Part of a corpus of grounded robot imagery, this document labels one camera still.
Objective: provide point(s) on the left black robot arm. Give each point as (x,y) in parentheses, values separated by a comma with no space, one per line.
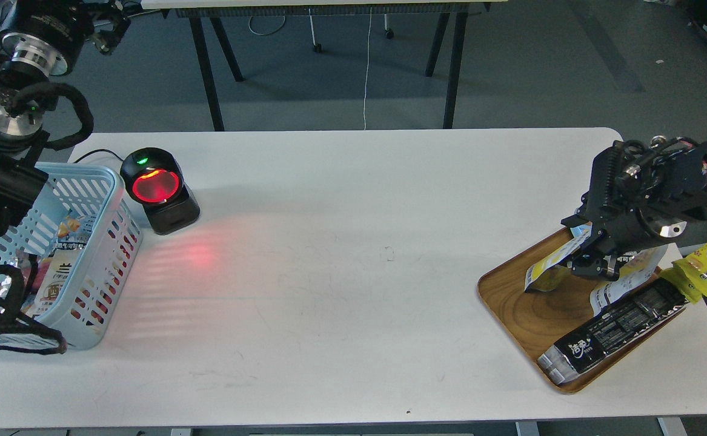
(35,114)

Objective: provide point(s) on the light blue plastic basket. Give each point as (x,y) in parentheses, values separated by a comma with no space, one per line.
(87,289)

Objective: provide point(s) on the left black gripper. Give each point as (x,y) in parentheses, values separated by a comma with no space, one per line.
(65,26)

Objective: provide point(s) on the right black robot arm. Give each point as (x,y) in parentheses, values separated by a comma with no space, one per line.
(640,196)

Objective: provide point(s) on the wooden oval tray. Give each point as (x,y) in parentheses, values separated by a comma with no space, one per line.
(536,320)

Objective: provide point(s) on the black barcode scanner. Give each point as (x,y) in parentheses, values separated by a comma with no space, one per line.
(153,179)

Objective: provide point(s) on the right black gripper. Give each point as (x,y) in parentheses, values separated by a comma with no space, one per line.
(636,196)

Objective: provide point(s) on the black long snack package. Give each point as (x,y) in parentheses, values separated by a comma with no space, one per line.
(617,326)

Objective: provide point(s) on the blue snack bag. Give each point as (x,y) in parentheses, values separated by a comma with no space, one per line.
(576,231)

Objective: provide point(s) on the snack packages inside basket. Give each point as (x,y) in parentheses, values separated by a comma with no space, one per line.
(44,279)

